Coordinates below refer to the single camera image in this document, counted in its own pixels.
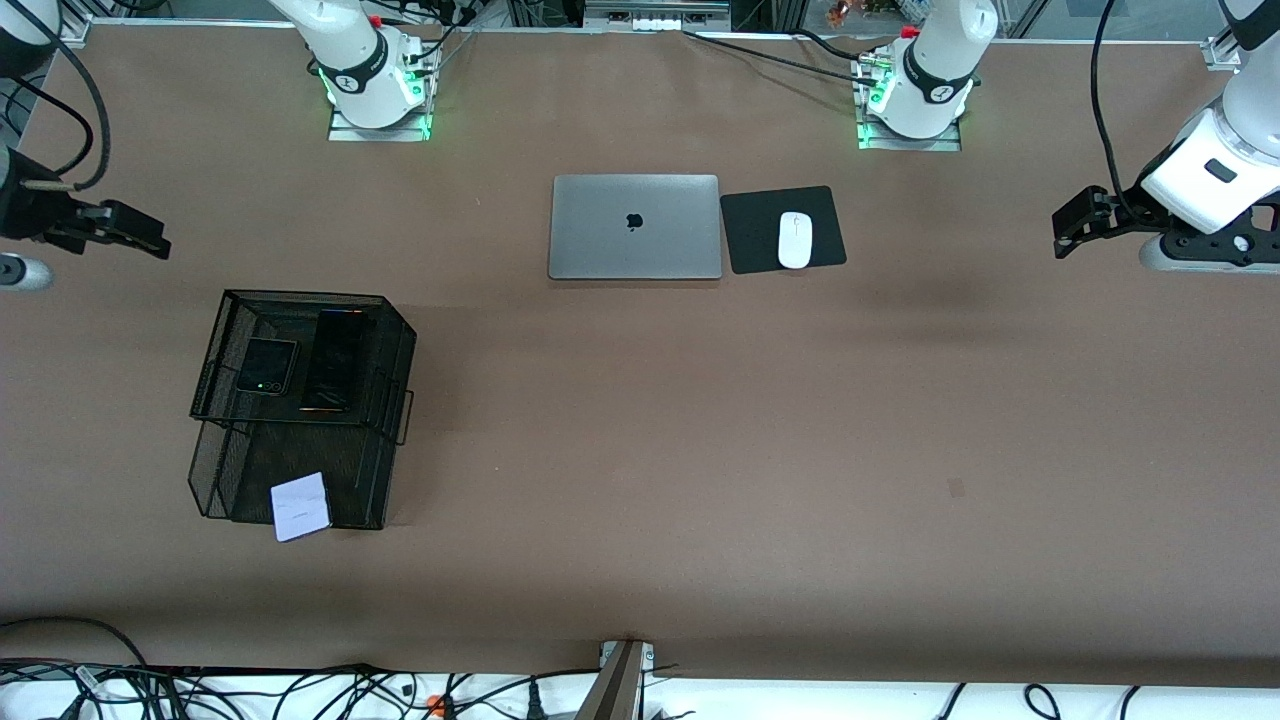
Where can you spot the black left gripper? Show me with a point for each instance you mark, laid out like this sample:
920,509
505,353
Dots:
1131,209

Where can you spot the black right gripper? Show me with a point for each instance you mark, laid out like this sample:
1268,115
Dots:
22,208

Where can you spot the small black flip phone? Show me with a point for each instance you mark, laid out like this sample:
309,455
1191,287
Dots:
265,367

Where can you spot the large black smartphone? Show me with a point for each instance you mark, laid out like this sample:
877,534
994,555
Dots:
335,360

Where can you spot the lavender flip phone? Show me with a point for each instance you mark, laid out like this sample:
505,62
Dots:
300,507

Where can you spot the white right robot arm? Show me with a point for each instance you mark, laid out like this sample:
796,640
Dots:
360,70

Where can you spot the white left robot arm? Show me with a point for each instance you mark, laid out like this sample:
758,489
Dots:
935,70

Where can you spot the black two-tier mesh rack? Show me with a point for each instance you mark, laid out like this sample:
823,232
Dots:
240,470

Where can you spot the white computer mouse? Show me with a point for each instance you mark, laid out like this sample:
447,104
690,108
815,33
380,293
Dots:
795,240

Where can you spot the black mouse pad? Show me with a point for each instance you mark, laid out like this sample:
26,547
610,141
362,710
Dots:
750,230

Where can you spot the silver closed laptop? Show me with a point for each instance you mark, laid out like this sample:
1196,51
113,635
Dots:
600,240

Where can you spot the white power strip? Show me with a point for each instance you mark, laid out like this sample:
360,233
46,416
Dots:
655,22

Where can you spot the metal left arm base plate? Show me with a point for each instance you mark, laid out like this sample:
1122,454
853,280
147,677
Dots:
940,144

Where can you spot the aluminium corner bracket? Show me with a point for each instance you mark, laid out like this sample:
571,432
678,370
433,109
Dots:
79,32
1218,55

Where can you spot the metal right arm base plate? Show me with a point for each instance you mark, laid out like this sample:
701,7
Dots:
350,133

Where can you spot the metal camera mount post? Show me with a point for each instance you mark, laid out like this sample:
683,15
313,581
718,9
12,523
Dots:
615,690

